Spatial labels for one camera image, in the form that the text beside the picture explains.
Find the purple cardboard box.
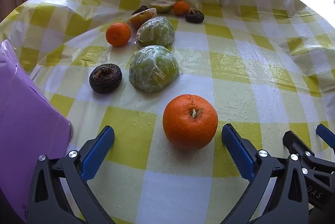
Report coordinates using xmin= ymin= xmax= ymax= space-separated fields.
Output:
xmin=0 ymin=39 xmax=73 ymax=224

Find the halved fruit with brown core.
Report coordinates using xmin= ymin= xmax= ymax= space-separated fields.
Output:
xmin=149 ymin=0 xmax=176 ymax=13

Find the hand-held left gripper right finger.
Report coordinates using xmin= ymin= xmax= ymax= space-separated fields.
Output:
xmin=221 ymin=123 xmax=311 ymax=224

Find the large orange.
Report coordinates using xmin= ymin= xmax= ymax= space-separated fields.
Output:
xmin=162 ymin=94 xmax=219 ymax=151

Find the yellow checked tablecloth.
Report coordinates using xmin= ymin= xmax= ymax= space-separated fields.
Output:
xmin=0 ymin=0 xmax=335 ymax=224

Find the small orange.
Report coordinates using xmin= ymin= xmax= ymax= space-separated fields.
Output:
xmin=173 ymin=0 xmax=190 ymax=16

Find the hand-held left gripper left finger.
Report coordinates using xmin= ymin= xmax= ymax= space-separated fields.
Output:
xmin=27 ymin=125 xmax=116 ymax=224

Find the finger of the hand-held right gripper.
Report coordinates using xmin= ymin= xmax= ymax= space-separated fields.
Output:
xmin=315 ymin=124 xmax=335 ymax=150
xmin=283 ymin=130 xmax=315 ymax=169

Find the dark wrinkled round fruit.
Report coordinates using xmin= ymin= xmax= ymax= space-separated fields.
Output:
xmin=185 ymin=9 xmax=205 ymax=23
xmin=89 ymin=63 xmax=123 ymax=94
xmin=131 ymin=5 xmax=149 ymax=16

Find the green fruit half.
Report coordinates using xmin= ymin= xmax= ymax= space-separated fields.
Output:
xmin=129 ymin=45 xmax=180 ymax=93
xmin=135 ymin=16 xmax=175 ymax=47

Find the wrapped orange-brown fruit half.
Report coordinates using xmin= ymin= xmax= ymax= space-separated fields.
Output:
xmin=127 ymin=9 xmax=157 ymax=30

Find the medium orange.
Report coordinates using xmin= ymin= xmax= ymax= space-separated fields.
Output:
xmin=105 ymin=22 xmax=131 ymax=47

